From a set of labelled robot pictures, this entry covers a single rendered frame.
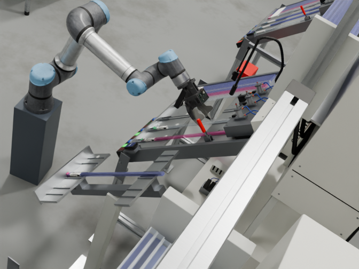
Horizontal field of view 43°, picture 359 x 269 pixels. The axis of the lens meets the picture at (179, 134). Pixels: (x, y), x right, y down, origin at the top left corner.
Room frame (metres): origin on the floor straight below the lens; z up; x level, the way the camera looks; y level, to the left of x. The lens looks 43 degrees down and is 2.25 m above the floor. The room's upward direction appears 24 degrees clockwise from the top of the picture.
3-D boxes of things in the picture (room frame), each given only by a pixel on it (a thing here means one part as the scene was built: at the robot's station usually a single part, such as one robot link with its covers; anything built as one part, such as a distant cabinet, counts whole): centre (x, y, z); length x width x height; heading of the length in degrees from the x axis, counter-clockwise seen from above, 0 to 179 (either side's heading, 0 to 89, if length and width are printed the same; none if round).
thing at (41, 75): (1.64, 0.73, 0.72); 0.13 x 0.12 x 0.14; 164
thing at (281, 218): (1.59, -0.50, 0.31); 0.70 x 0.65 x 0.62; 166
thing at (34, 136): (1.63, 0.73, 0.28); 0.18 x 0.18 x 0.55; 0
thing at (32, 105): (1.63, 0.73, 0.60); 0.15 x 0.15 x 0.10
